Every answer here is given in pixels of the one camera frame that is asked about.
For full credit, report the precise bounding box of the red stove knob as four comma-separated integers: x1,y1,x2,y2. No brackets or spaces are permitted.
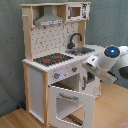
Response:
54,73,60,79
71,66,79,73

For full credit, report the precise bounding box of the black toy faucet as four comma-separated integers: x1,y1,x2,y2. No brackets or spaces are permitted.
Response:
67,33,83,49

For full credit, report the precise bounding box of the right red stove knob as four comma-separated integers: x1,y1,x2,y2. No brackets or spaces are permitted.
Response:
71,66,79,73

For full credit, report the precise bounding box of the white toy microwave door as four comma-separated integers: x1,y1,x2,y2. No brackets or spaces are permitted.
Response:
67,3,90,21

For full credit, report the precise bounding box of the white toy oven door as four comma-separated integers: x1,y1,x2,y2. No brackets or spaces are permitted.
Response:
49,86,95,128

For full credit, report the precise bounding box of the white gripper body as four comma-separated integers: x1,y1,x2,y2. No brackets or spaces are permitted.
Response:
82,55,99,74

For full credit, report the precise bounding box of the grey toy sink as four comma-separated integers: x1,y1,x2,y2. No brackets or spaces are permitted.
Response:
65,47,95,55

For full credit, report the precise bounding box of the grey range hood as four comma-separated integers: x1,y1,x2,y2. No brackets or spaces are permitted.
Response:
35,6,64,27

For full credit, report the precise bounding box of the black toy stovetop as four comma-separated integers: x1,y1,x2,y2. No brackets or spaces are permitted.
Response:
34,53,71,66

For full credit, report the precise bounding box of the wooden toy kitchen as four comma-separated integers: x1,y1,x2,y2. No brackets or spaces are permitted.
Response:
19,1,107,128

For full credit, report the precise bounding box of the left red stove knob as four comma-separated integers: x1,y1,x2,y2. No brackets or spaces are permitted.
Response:
54,73,60,79

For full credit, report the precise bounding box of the white cabinet door with dispenser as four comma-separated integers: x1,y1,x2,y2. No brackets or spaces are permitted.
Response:
82,66,101,98

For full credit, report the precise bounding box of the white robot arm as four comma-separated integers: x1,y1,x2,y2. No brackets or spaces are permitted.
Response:
82,45,128,84

